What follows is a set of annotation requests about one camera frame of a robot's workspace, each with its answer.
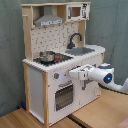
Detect white toy microwave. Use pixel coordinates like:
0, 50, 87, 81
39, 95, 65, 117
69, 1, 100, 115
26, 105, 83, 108
66, 3, 90, 21

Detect wooden toy kitchen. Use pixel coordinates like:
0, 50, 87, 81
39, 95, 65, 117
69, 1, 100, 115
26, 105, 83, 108
22, 2, 105, 128

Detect left red stove knob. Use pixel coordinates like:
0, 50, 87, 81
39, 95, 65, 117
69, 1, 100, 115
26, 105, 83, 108
54, 73, 60, 79

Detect grey range hood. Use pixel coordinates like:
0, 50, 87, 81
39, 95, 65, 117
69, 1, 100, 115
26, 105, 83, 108
35, 5, 64, 27

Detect white cabinet door with dispenser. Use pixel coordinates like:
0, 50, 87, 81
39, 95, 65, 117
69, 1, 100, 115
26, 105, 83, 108
79, 55, 103, 107

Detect white oven door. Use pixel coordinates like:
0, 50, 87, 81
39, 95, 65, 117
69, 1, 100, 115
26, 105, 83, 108
49, 79, 80, 124

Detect grey toy sink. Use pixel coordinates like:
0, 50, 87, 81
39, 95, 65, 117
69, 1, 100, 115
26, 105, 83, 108
66, 47, 94, 56

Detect black toy stovetop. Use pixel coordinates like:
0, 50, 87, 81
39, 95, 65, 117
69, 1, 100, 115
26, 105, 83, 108
34, 53, 71, 66

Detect black toy faucet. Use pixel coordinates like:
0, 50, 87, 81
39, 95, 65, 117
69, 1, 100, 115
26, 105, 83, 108
67, 33, 82, 49

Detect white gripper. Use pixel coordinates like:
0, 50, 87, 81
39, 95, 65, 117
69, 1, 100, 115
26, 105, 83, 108
69, 65, 92, 80

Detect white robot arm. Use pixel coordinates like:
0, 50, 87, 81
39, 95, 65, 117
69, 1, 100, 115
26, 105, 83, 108
69, 63, 128, 95

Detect silver toy pot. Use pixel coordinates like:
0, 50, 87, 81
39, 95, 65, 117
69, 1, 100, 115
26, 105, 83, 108
39, 51, 55, 62

